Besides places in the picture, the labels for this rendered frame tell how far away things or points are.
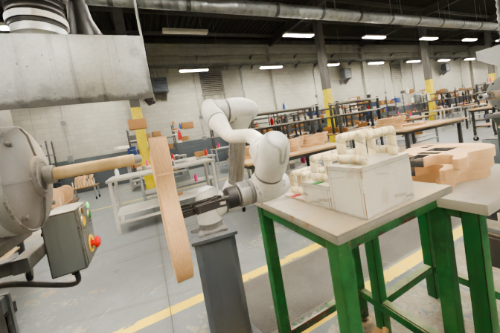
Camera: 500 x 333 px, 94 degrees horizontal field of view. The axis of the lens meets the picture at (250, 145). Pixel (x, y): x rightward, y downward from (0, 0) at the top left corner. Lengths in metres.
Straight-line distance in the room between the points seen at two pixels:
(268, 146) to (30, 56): 0.58
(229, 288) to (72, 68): 1.41
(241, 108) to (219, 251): 0.85
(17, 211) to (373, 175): 0.93
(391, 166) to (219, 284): 1.17
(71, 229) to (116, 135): 10.89
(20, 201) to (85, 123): 11.36
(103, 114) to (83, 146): 1.52
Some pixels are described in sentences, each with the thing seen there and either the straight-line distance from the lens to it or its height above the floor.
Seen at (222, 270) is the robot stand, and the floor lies 0.48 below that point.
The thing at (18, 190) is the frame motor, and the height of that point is 1.23.
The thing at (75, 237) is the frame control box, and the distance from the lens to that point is 0.98.
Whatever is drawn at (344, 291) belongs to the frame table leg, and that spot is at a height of 0.75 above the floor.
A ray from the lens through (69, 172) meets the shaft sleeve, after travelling 0.74.
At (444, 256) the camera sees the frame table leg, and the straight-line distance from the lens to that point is 1.31.
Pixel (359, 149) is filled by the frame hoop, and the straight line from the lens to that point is 0.85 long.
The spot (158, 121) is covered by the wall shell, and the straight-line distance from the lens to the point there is 11.82.
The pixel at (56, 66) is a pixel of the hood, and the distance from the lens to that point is 0.62.
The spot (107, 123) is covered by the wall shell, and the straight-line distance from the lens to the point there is 11.89.
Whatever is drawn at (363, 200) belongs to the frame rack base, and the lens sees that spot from 0.85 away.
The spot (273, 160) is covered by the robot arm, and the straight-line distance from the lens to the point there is 0.73.
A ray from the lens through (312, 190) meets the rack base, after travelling 1.01.
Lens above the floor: 1.27
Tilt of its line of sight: 3 degrees down
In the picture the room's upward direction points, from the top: 10 degrees counter-clockwise
